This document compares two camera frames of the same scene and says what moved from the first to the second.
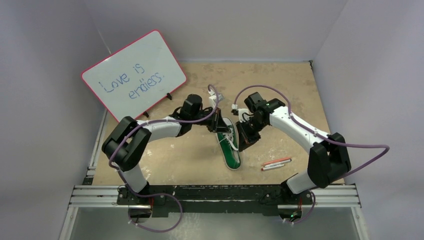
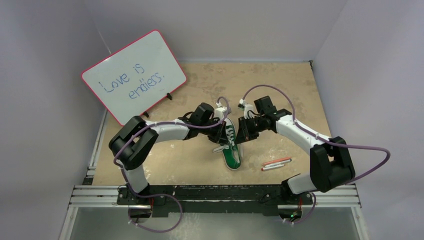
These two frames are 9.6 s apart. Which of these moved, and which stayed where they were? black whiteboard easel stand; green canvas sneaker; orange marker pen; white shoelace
Moved: white shoelace
Stayed: green canvas sneaker; black whiteboard easel stand; orange marker pen
